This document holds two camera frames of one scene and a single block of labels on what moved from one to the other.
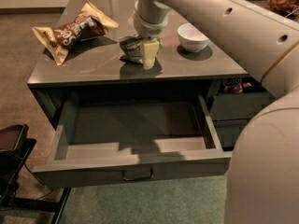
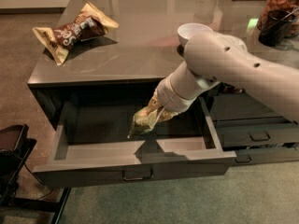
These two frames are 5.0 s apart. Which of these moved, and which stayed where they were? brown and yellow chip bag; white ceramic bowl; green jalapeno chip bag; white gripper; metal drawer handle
Moved: green jalapeno chip bag; white gripper
Stayed: brown and yellow chip bag; white ceramic bowl; metal drawer handle
